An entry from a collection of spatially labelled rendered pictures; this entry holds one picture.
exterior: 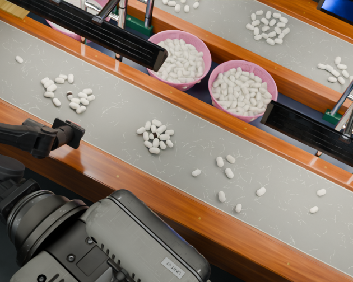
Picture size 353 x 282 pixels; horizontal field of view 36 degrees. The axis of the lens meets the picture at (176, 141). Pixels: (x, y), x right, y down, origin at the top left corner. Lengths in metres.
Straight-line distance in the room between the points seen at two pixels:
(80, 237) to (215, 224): 0.86
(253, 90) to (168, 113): 0.36
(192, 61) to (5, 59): 0.70
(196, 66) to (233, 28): 0.27
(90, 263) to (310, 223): 1.08
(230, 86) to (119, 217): 1.37
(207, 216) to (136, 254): 1.02
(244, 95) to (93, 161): 0.66
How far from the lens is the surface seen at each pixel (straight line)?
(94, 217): 0.79
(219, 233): 1.76
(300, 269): 1.80
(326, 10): 2.03
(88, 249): 0.97
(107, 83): 2.02
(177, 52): 2.14
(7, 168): 1.14
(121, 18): 1.90
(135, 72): 2.03
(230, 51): 2.17
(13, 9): 2.21
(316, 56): 2.32
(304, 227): 1.88
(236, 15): 2.34
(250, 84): 2.13
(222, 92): 2.07
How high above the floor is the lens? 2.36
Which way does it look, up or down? 58 degrees down
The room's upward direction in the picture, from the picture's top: 16 degrees clockwise
